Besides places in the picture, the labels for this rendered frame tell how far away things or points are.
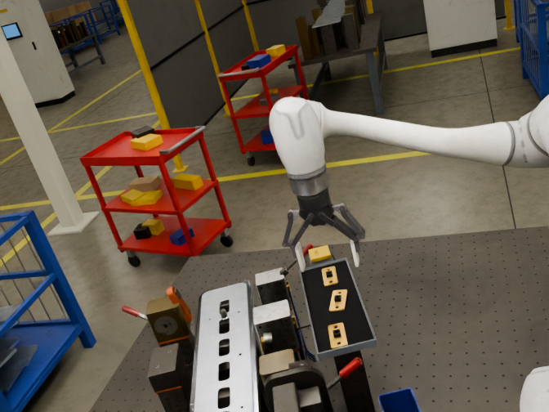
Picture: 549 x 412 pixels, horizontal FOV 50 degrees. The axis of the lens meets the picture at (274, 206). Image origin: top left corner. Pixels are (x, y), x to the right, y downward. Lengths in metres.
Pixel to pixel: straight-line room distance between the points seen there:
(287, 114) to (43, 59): 10.54
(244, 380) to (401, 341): 0.66
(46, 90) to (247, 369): 10.51
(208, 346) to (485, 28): 6.60
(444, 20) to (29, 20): 7.14
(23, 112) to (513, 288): 4.27
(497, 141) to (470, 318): 0.88
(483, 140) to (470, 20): 6.49
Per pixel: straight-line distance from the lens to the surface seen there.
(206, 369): 1.71
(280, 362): 1.52
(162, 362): 1.75
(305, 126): 1.26
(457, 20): 7.86
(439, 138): 1.39
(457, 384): 1.92
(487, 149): 1.41
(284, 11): 8.89
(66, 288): 3.74
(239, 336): 1.78
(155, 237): 4.45
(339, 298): 1.51
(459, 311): 2.18
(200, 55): 7.19
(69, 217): 5.73
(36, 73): 11.87
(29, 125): 5.48
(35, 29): 11.72
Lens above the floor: 2.04
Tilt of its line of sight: 25 degrees down
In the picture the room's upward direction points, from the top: 16 degrees counter-clockwise
